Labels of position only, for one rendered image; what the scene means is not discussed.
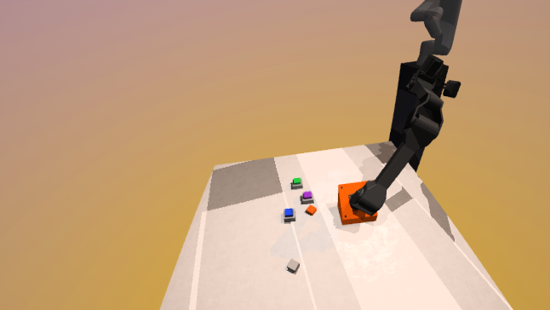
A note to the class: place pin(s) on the blue button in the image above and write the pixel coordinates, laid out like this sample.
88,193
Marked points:
289,215

